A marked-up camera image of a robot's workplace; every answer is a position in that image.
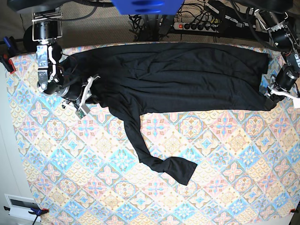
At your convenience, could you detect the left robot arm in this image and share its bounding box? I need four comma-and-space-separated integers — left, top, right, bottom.
246, 7, 300, 109

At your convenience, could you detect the black t-shirt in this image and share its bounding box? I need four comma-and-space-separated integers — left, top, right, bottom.
62, 43, 269, 185

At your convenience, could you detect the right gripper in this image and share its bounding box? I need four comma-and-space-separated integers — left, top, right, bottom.
41, 81, 83, 101

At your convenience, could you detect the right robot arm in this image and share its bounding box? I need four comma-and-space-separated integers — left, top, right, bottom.
32, 7, 83, 101

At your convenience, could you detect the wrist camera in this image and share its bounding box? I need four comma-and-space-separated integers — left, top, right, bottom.
75, 105, 90, 120
292, 98, 300, 109

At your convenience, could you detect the orange black clamp left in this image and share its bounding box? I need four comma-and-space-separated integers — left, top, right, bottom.
0, 54, 16, 74

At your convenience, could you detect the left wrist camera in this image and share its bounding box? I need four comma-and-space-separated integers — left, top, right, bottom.
292, 98, 300, 109

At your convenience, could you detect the blue orange clamp lower left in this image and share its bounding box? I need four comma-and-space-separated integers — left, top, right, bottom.
3, 206, 49, 217

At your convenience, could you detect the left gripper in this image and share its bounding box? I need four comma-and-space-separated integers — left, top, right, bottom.
264, 65, 300, 110

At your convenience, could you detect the orange clamp lower right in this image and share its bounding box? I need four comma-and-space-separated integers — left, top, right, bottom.
290, 209, 300, 214

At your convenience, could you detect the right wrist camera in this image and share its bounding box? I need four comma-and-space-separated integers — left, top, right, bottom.
75, 105, 90, 120

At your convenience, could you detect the white floor vent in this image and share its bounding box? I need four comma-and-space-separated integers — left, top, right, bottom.
4, 194, 38, 222

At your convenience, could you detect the blue clamp upper left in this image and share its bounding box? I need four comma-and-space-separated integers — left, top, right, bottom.
0, 36, 15, 49

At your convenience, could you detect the patterned tablecloth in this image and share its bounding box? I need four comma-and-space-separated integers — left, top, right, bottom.
5, 53, 300, 225

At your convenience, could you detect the white power strip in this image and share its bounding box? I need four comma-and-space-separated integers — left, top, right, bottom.
173, 22, 218, 33

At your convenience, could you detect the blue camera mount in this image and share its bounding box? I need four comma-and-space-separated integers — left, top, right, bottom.
111, 0, 184, 15

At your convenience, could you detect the black round speaker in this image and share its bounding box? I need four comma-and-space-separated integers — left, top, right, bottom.
23, 25, 32, 52

